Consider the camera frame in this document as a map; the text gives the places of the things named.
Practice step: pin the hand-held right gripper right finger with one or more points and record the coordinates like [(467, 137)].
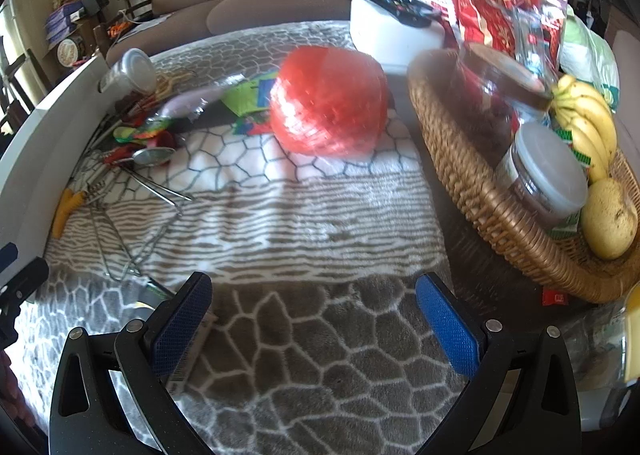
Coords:
[(447, 330)]

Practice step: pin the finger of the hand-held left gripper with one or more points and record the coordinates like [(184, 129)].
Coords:
[(7, 256), (22, 287)]

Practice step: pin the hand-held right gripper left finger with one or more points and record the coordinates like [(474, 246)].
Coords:
[(182, 325)]

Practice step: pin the small red packet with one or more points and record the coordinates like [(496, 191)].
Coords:
[(555, 297)]

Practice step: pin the wicker basket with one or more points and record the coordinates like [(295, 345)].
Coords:
[(480, 205)]

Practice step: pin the clear plastic bottle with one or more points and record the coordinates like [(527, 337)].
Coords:
[(610, 350)]

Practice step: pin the small metal strainer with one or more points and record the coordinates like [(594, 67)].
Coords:
[(152, 155)]

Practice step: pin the rainbow coloured toy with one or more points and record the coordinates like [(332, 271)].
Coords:
[(137, 131)]

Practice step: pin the plastic jar with white lid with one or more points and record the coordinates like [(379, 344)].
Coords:
[(545, 170)]

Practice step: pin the yellow pear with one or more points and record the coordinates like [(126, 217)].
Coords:
[(607, 217)]

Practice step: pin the round tin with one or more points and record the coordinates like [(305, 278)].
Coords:
[(68, 52)]

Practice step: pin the clear plastic cup with lid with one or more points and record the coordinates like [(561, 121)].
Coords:
[(131, 72)]

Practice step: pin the purple item in clear wrap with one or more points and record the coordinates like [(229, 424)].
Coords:
[(187, 102)]

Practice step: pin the green packet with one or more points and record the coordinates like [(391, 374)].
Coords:
[(247, 97)]

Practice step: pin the yellow clip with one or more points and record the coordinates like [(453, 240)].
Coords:
[(167, 81)]

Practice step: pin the clear jar with brown lid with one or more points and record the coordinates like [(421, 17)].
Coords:
[(495, 95)]

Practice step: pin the stack of blue boxes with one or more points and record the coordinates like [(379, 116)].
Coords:
[(64, 22)]

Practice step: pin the bunch of bananas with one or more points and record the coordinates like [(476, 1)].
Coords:
[(595, 125)]

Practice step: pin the red shiny ball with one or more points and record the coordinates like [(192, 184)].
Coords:
[(327, 100)]

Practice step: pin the white tissue box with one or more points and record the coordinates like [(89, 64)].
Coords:
[(390, 42)]

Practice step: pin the green and white bag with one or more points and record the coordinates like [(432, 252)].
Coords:
[(592, 57)]

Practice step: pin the clear plastic bag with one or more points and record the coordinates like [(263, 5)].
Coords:
[(542, 25)]

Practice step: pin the black remote control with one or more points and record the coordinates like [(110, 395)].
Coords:
[(395, 5)]

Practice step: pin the red and gold snack bag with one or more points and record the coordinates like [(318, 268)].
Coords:
[(482, 0)]

